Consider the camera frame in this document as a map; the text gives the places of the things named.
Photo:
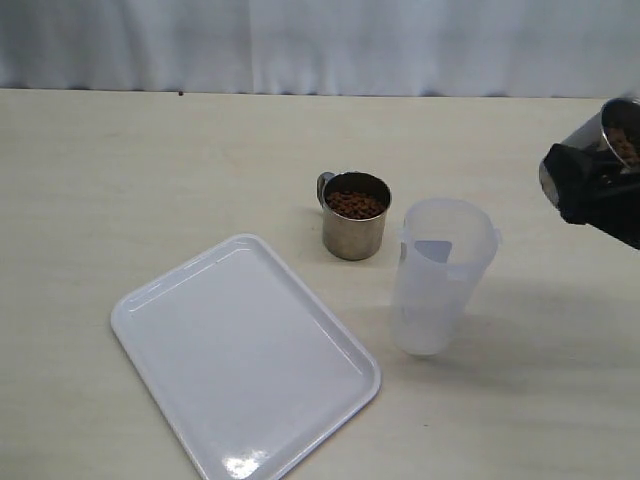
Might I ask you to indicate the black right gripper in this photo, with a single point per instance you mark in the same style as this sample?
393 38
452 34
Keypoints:
590 192

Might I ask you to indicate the steel cup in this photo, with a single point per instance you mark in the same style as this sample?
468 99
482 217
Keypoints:
615 127
354 207

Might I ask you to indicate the white curtain backdrop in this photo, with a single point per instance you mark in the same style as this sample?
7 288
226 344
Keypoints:
368 48

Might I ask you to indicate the clear plastic container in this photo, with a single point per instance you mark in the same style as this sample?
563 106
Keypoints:
446 247

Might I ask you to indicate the white plastic tray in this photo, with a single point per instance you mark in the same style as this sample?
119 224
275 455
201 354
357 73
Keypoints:
248 366

